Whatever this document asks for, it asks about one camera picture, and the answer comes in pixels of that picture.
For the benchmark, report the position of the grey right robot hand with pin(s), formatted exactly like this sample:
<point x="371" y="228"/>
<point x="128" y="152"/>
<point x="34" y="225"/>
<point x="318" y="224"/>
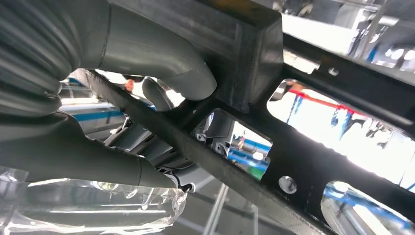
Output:
<point x="64" y="159"/>

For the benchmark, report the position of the red barrier belt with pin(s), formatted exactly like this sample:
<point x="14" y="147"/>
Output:
<point x="324" y="102"/>

